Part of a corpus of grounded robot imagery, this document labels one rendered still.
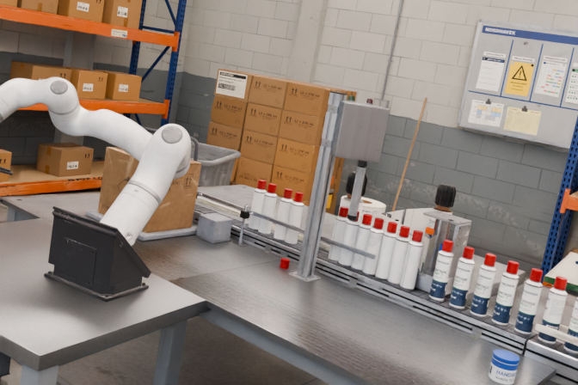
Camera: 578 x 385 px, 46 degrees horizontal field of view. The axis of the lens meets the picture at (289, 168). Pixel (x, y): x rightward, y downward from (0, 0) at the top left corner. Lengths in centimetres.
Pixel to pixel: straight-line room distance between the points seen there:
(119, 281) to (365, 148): 94
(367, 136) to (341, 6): 527
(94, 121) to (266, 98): 397
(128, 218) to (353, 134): 80
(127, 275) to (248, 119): 429
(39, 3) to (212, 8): 287
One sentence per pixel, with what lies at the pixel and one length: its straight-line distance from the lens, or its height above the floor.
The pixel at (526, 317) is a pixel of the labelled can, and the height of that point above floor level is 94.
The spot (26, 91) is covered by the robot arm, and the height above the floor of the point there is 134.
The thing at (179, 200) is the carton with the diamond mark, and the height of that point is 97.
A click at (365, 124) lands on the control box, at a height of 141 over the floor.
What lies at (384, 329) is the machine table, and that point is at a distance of 218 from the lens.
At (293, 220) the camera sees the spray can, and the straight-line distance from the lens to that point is 267.
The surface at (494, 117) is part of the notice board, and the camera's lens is 676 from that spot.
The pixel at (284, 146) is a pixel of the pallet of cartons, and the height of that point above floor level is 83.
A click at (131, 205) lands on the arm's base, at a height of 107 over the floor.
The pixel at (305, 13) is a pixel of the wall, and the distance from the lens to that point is 773.
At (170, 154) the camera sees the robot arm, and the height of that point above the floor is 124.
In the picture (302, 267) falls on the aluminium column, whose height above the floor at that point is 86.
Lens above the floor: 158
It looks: 9 degrees down
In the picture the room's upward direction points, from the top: 10 degrees clockwise
